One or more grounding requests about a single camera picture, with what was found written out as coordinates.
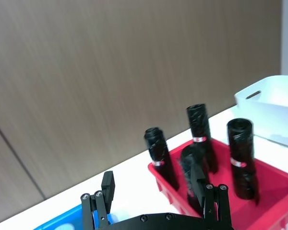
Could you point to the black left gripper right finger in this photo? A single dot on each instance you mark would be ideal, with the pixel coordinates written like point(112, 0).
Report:
point(216, 203)

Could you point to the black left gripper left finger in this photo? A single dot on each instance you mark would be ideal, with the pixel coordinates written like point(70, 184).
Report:
point(108, 189)

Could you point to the blue plastic bin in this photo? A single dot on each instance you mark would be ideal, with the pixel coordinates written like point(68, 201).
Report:
point(62, 216)

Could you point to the black bag roll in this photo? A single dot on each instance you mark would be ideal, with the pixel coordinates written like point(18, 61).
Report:
point(160, 153)
point(187, 158)
point(242, 155)
point(200, 124)

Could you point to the red plastic bin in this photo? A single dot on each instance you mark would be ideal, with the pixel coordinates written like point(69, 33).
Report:
point(273, 182)

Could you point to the white plastic bin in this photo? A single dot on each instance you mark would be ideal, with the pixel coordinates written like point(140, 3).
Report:
point(276, 95)

